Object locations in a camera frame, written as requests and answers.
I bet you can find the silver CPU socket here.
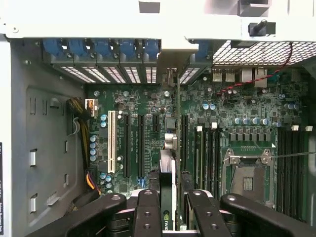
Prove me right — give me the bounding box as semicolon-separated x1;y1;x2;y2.
221;147;275;206

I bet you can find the white PCI expansion slot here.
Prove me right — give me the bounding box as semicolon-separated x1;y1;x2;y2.
107;110;117;174

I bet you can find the silver locking lever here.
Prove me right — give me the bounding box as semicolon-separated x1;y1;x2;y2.
271;152;316;159

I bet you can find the grey metal PC case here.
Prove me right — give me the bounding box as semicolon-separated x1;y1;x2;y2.
0;0;316;237

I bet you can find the white power connector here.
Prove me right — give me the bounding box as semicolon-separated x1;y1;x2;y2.
84;99;98;119

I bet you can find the short black expansion slot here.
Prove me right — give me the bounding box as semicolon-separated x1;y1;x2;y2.
152;114;160;133

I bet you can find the green motherboard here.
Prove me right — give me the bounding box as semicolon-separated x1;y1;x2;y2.
85;66;312;223

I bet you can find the silver ethernet port block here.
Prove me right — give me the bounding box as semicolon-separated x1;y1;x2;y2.
254;68;269;87

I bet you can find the perforated metal slot cover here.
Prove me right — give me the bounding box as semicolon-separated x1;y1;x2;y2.
102;66;127;84
145;66;158;84
81;66;111;84
179;67;200;85
59;65;87;84
124;66;142;84

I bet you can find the blue slot retention clip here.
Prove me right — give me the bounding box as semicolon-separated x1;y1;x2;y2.
144;39;162;60
67;39;89;59
42;39;66;59
119;39;137;59
93;39;112;59
197;41;211;60

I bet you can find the black bolt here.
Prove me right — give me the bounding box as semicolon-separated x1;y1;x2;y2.
247;19;277;38

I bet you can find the yellow and black cable bundle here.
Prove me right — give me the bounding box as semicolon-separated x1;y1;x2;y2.
65;97;102;213

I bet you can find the red and black twisted wire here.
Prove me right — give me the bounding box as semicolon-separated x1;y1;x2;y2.
216;41;294;96

